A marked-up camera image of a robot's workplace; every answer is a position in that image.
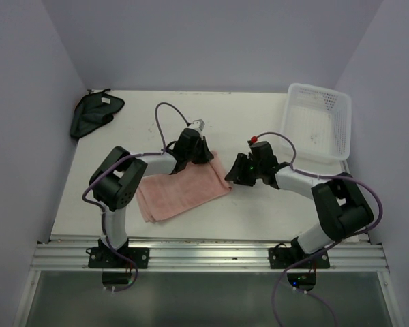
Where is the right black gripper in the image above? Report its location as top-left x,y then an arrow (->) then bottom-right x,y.
224,153 -> 263,187

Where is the pink towel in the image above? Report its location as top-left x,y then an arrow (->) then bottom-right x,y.
135,151 -> 232,223

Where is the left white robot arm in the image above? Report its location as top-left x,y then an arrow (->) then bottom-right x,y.
82,125 -> 213,268

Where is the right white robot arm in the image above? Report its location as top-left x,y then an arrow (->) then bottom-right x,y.
225,141 -> 374,268

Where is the white plastic basket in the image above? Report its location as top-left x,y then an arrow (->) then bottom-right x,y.
280,83 -> 352,163

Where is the black cloth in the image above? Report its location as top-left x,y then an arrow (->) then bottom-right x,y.
70,89 -> 125,140

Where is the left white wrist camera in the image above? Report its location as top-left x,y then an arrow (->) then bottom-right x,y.
188,119 -> 205,134

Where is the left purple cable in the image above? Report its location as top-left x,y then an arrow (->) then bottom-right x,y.
82,102 -> 192,292

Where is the aluminium mounting rail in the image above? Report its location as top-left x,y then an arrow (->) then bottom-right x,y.
30,236 -> 389,273

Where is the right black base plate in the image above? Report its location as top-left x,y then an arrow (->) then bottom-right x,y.
268,243 -> 331,269

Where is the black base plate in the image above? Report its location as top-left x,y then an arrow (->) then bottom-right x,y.
268,243 -> 331,269
85,245 -> 150,269

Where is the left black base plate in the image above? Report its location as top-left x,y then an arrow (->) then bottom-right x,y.
85,245 -> 150,269

